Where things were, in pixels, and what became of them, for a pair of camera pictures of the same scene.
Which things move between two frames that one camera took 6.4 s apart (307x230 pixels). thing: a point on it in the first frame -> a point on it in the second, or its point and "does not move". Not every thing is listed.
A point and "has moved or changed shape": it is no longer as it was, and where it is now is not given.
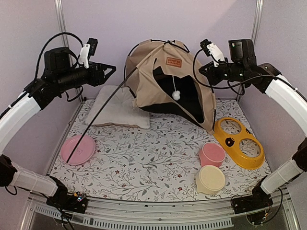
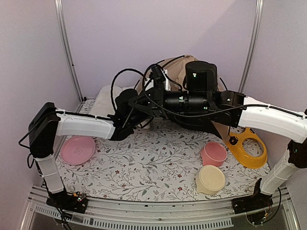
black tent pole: [213, 107] -> [174, 57]
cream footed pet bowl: [209, 180] does not move
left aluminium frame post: [61, 15] does not move
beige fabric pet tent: [163, 77] has moved or changed shape
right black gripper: [213, 77] -> [156, 94]
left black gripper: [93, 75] -> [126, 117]
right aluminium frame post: [257, 20] does not move
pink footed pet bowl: [211, 154] does not move
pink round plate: [83, 153] does not move
